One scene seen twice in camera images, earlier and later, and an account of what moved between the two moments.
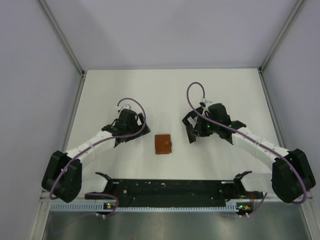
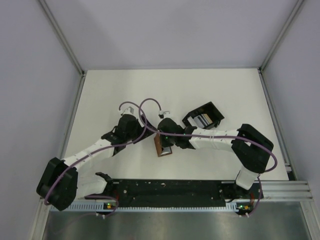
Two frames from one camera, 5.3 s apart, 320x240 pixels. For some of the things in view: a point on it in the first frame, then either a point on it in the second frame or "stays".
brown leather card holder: (163, 144) stays
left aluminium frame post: (66, 44) stays
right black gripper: (202, 132) -> (164, 143)
